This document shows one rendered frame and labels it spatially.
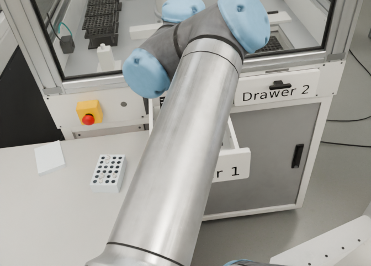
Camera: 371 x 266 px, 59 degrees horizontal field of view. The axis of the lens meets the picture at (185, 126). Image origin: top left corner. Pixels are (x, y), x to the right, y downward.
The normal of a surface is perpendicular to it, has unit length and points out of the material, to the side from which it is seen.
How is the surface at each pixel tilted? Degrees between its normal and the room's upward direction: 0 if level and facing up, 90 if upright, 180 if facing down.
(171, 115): 22
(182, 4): 0
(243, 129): 90
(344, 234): 0
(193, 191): 53
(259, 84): 90
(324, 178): 0
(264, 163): 90
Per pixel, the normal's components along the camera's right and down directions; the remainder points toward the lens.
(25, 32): 0.10, 0.67
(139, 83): -0.44, 0.64
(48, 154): -0.07, -0.73
